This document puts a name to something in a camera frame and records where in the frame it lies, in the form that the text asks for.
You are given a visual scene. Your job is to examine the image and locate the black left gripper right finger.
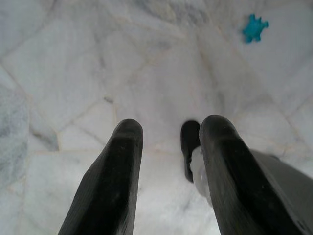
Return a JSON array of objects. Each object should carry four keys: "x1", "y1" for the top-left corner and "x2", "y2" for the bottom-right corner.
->
[{"x1": 199, "y1": 115, "x2": 305, "y2": 235}]

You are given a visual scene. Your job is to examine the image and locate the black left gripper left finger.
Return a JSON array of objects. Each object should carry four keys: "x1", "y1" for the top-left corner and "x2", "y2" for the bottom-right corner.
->
[{"x1": 58, "y1": 118, "x2": 143, "y2": 235}]

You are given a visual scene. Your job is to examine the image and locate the blue star-shaped toy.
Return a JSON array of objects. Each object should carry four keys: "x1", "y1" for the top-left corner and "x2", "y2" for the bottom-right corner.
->
[{"x1": 242, "y1": 14, "x2": 269, "y2": 44}]

